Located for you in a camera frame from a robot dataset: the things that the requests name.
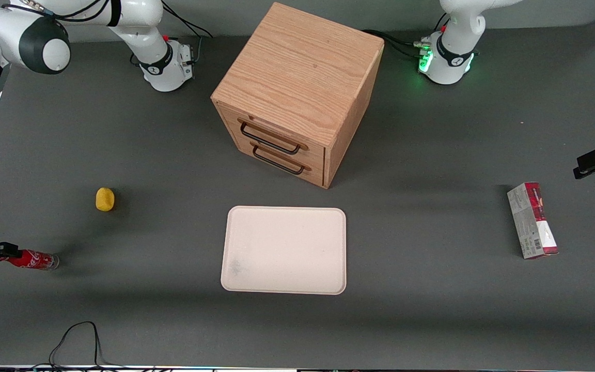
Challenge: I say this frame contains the red coke bottle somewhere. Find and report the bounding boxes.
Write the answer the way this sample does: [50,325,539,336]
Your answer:
[6,250,60,271]

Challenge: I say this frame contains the beige rectangular tray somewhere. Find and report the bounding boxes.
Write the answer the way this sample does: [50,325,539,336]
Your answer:
[221,206,347,296]

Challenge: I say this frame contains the red and grey carton box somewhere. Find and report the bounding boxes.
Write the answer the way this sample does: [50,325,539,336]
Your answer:
[507,181,559,260]

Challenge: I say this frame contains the yellow lemon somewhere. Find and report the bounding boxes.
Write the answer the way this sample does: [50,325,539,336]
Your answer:
[96,187,116,212]

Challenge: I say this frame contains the dark grey table cover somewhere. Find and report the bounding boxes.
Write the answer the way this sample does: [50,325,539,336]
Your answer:
[0,21,595,368]

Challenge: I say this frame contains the wooden drawer front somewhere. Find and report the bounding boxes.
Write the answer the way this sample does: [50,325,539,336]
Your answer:
[236,138,325,188]
[223,110,326,167]

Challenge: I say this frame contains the wooden drawer cabinet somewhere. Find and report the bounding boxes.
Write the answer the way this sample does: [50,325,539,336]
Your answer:
[211,2,385,190]

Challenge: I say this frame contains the thin black looped cable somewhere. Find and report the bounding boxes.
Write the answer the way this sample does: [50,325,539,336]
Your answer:
[34,321,153,370]

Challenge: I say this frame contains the black left arm base cables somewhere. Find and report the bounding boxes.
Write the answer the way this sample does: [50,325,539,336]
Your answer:
[362,13,450,58]

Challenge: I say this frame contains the black arm base cables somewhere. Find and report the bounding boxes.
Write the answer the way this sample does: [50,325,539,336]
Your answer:
[362,13,450,58]
[161,0,214,67]

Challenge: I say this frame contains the black right arm base cables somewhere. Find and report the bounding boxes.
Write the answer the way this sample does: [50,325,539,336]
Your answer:
[161,0,214,67]

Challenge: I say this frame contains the black metal drawer handle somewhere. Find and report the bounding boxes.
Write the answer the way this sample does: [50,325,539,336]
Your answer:
[239,121,302,156]
[252,145,306,175]

